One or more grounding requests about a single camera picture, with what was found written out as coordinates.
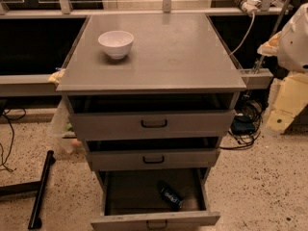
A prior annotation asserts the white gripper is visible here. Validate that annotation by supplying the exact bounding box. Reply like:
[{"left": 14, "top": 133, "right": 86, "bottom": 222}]
[{"left": 257, "top": 3, "right": 308, "bottom": 72}]

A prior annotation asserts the blue pepsi can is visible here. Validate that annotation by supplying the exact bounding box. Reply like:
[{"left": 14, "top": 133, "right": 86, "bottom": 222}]
[{"left": 157, "top": 181, "right": 183, "bottom": 211}]

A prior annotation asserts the grey drawer cabinet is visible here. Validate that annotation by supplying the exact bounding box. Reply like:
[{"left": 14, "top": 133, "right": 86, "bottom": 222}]
[{"left": 59, "top": 14, "right": 245, "bottom": 231}]

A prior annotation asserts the top grey drawer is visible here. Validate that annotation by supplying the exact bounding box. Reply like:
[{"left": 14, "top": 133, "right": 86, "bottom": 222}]
[{"left": 66, "top": 96, "right": 235, "bottom": 141}]

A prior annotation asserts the grey drawer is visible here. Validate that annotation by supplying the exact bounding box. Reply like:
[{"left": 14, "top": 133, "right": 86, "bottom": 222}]
[
  {"left": 66, "top": 96, "right": 235, "bottom": 141},
  {"left": 90, "top": 168, "right": 220, "bottom": 231},
  {"left": 87, "top": 137, "right": 220, "bottom": 171}
]

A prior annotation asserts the middle grey drawer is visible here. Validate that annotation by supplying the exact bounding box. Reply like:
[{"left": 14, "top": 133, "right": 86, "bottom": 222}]
[{"left": 87, "top": 137, "right": 220, "bottom": 171}]

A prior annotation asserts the bottom grey drawer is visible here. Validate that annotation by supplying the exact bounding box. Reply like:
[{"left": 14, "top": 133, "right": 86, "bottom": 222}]
[{"left": 90, "top": 168, "right": 220, "bottom": 231}]

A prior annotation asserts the white power strip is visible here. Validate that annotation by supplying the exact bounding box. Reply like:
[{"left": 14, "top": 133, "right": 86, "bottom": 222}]
[{"left": 233, "top": 0, "right": 260, "bottom": 15}]

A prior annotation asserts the white ceramic bowl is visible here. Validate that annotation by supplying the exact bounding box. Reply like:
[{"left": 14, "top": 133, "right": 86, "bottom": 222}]
[{"left": 98, "top": 31, "right": 135, "bottom": 60}]

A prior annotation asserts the yellow sponge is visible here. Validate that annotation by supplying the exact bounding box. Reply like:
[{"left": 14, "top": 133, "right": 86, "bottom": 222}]
[{"left": 48, "top": 69, "right": 65, "bottom": 85}]

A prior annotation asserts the clear plastic bag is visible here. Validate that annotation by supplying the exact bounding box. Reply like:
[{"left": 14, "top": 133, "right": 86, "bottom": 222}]
[{"left": 48, "top": 100, "right": 83, "bottom": 153}]

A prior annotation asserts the black table leg base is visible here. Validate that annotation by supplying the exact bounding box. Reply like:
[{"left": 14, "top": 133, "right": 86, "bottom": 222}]
[{"left": 0, "top": 150, "right": 56, "bottom": 230}]

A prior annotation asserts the white power cable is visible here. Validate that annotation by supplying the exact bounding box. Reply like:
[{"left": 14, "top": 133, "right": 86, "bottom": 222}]
[{"left": 228, "top": 11, "right": 256, "bottom": 57}]

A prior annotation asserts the black floor cables bundle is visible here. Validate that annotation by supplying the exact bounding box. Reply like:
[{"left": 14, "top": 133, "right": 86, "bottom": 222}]
[{"left": 218, "top": 99, "right": 264, "bottom": 151}]

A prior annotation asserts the grey metal rail frame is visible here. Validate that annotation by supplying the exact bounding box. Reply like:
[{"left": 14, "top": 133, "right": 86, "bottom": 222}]
[{"left": 0, "top": 0, "right": 296, "bottom": 98}]

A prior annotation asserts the black cable on left floor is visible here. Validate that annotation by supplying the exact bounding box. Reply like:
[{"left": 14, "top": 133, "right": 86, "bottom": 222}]
[{"left": 0, "top": 108, "right": 27, "bottom": 173}]

